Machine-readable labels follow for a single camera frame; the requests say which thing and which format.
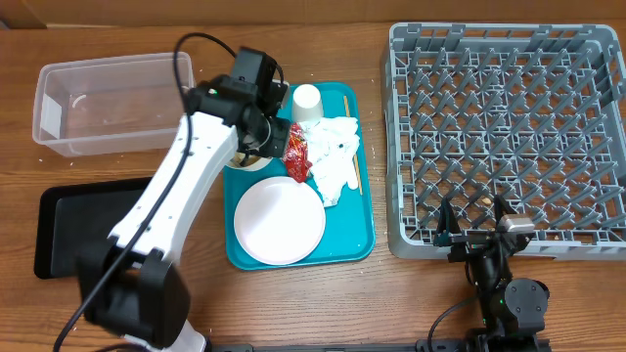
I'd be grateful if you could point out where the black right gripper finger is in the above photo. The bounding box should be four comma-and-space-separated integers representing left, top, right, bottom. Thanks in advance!
494, 195, 516, 230
436, 198, 460, 235

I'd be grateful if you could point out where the cream bowl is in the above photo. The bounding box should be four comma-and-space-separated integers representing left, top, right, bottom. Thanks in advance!
227, 153, 272, 172

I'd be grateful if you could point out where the red snack wrapper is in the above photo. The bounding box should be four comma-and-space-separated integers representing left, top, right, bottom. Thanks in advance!
282, 123, 312, 183

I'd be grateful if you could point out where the white napkin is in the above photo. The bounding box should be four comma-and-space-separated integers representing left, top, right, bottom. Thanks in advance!
299, 116, 360, 207

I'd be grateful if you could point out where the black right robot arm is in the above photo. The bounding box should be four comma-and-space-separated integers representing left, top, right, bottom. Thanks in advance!
425, 196, 551, 351

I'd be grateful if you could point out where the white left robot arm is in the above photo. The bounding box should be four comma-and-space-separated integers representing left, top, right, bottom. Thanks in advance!
75, 81, 291, 351

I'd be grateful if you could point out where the grey dishwasher rack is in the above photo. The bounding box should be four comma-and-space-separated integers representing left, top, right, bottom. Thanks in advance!
381, 22, 625, 260

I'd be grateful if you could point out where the white cup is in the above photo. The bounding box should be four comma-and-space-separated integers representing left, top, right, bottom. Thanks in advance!
291, 84, 324, 122

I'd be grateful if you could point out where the white plate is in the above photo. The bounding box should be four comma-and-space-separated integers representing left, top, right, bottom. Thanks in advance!
234, 176, 326, 266

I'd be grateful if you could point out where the wooden chopstick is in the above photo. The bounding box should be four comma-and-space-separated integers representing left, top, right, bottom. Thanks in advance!
343, 96, 363, 196

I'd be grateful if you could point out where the teal serving tray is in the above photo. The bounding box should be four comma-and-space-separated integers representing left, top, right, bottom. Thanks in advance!
223, 82, 376, 271

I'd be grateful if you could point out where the clear plastic bin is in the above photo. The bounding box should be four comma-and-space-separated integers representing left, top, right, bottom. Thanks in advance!
32, 52, 196, 157

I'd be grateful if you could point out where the black tray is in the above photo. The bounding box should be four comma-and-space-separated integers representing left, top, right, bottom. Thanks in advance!
33, 177, 151, 280

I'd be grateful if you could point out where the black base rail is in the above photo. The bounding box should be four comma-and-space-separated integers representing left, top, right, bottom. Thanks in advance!
209, 339, 553, 352

